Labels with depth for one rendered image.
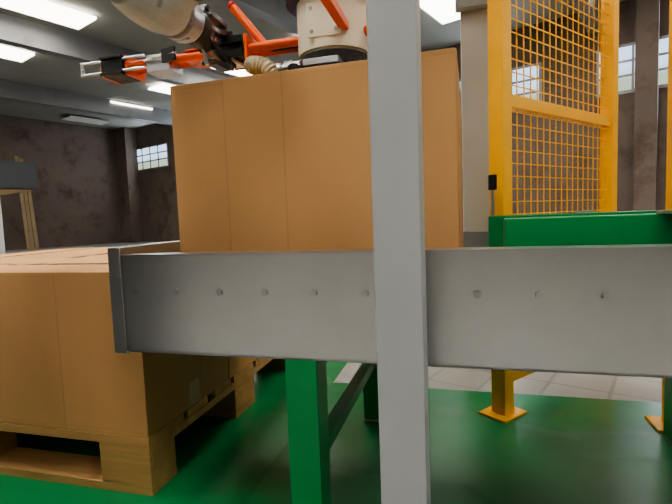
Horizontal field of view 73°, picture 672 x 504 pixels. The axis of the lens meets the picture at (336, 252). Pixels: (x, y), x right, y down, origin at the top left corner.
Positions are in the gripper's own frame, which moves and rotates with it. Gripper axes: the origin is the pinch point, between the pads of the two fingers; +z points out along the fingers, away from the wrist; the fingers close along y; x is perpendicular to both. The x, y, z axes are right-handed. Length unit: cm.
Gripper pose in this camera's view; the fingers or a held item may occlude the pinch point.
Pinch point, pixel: (233, 53)
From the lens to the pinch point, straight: 129.2
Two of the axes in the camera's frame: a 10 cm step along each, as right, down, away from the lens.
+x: 9.7, -0.2, -2.6
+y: 0.4, 9.9, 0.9
